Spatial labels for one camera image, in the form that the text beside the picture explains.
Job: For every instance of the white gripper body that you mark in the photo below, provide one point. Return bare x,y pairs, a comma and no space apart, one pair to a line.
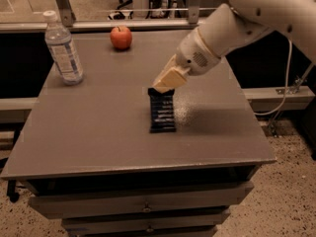
195,57

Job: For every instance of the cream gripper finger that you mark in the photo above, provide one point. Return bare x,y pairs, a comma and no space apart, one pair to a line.
183,74
169,76

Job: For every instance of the blue rxbar blueberry wrapper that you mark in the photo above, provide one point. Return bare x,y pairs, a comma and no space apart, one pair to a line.
161,111

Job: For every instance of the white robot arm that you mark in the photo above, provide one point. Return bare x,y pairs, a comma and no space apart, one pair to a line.
235,24

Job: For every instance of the clear plastic water bottle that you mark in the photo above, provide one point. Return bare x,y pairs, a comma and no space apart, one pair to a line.
62,49

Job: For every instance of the red apple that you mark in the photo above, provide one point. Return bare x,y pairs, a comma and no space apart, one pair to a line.
121,37

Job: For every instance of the grey drawer cabinet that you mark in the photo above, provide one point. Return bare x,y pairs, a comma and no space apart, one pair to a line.
95,137

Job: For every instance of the upper grey drawer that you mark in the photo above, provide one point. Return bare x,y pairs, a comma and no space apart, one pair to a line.
141,201

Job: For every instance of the grey drawer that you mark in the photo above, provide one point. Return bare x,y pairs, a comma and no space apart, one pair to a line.
146,222
141,201

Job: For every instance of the lower grey drawer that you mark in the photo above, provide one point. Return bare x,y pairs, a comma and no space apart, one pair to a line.
146,222

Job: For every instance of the metal railing frame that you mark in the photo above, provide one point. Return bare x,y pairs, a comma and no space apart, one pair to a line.
26,16

